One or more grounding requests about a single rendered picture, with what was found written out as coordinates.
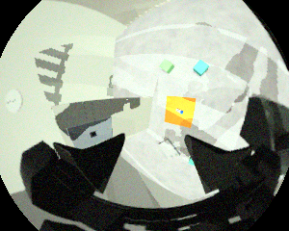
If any small cyan cube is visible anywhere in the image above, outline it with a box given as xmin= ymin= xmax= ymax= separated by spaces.
xmin=194 ymin=59 xmax=209 ymax=76

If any small light green block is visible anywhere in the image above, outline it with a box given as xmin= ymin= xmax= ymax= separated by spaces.
xmin=159 ymin=59 xmax=174 ymax=74

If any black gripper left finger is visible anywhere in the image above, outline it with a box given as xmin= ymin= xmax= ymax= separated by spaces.
xmin=52 ymin=132 xmax=126 ymax=193

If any small cyan block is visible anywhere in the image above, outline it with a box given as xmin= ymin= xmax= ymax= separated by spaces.
xmin=188 ymin=158 xmax=194 ymax=166

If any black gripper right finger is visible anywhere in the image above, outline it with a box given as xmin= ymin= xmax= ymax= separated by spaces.
xmin=184 ymin=135 xmax=255 ymax=193

